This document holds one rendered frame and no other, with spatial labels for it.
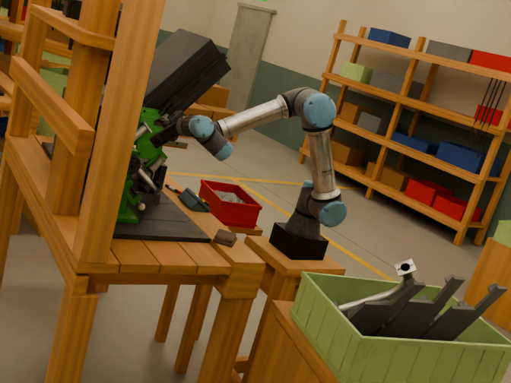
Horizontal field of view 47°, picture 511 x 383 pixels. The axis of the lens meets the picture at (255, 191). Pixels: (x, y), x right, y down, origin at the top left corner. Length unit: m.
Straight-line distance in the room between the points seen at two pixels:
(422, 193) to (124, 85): 6.15
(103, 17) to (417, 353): 1.47
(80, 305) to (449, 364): 1.17
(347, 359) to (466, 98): 6.52
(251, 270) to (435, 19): 6.82
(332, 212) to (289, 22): 8.60
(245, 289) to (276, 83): 8.64
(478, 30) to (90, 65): 6.62
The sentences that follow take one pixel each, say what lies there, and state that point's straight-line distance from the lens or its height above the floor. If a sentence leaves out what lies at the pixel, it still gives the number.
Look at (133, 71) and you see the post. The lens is 1.74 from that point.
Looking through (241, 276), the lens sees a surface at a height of 0.84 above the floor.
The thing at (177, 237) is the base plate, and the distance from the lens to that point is 2.20.
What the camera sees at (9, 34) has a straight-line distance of 5.30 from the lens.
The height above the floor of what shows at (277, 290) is 0.74.
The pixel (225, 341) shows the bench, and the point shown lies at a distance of 2.29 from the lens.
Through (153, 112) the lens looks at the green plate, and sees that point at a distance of 2.51.
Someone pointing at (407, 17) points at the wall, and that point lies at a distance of 8.93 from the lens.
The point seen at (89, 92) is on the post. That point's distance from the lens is 2.12.
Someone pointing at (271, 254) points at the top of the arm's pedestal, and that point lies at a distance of 2.43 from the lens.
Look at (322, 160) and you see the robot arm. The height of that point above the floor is 1.30.
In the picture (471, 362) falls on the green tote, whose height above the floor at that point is 0.89.
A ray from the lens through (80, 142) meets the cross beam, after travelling 1.85.
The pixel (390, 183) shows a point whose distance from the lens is 7.95.
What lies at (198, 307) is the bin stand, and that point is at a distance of 2.89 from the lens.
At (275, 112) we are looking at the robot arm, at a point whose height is 1.42.
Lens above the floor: 1.68
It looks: 15 degrees down
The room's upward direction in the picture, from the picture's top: 16 degrees clockwise
